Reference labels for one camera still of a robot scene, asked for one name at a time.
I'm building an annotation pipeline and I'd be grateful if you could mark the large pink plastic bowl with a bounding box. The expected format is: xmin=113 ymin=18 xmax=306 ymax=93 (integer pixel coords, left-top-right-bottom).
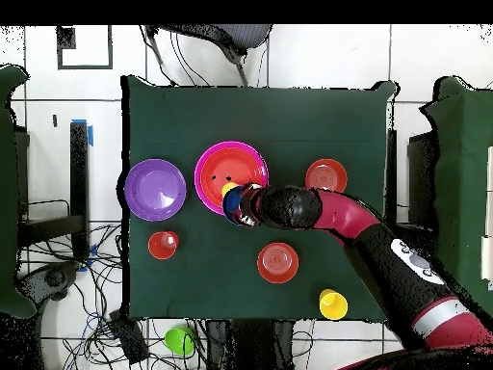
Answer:
xmin=194 ymin=140 xmax=270 ymax=216

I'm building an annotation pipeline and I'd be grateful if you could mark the dark green side cloth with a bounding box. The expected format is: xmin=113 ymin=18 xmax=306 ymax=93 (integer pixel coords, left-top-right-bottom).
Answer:
xmin=419 ymin=75 xmax=493 ymax=317
xmin=0 ymin=64 xmax=37 ymax=320

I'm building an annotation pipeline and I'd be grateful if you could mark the tangle of floor cables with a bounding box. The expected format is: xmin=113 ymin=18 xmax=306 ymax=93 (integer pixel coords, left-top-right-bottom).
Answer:
xmin=18 ymin=223 xmax=205 ymax=370

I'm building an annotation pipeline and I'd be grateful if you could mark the black metal post frame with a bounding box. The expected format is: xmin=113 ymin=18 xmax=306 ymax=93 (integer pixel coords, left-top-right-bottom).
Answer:
xmin=14 ymin=121 xmax=91 ymax=261

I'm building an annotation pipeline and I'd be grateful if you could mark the grey office chair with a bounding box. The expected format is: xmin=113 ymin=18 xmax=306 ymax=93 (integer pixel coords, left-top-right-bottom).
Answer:
xmin=144 ymin=24 xmax=273 ymax=87

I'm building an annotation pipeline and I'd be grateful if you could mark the orange plastic cup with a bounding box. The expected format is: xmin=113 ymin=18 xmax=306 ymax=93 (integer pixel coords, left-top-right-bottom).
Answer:
xmin=147 ymin=229 xmax=181 ymax=261

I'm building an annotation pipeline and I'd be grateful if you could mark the green plastic cup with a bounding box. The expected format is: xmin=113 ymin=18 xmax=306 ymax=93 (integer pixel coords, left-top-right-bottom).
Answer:
xmin=164 ymin=326 xmax=196 ymax=357

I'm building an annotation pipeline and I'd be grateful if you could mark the black chair base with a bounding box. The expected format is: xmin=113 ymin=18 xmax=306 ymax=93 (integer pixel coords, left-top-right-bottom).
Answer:
xmin=16 ymin=260 xmax=81 ymax=309

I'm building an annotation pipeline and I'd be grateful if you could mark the small orange plastic bowl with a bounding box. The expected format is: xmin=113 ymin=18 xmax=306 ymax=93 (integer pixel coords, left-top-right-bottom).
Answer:
xmin=256 ymin=241 xmax=300 ymax=285
xmin=304 ymin=158 xmax=349 ymax=194

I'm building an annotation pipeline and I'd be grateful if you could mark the large orange plastic bowl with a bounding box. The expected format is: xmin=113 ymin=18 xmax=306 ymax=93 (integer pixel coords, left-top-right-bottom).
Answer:
xmin=199 ymin=145 xmax=268 ymax=211

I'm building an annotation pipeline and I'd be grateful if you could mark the blue plastic bowl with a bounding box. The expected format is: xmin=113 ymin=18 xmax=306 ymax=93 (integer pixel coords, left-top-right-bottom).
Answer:
xmin=221 ymin=185 xmax=245 ymax=225

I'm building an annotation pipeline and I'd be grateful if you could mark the black floor box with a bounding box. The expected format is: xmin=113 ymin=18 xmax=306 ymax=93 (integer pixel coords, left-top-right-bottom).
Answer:
xmin=108 ymin=309 xmax=150 ymax=365

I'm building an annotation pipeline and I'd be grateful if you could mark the dark green table cloth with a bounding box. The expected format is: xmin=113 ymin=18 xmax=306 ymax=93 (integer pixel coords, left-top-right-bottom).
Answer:
xmin=119 ymin=74 xmax=399 ymax=323

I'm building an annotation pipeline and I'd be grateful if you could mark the purple plastic bowl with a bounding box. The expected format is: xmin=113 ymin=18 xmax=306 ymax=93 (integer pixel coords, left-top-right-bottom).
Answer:
xmin=123 ymin=158 xmax=188 ymax=223

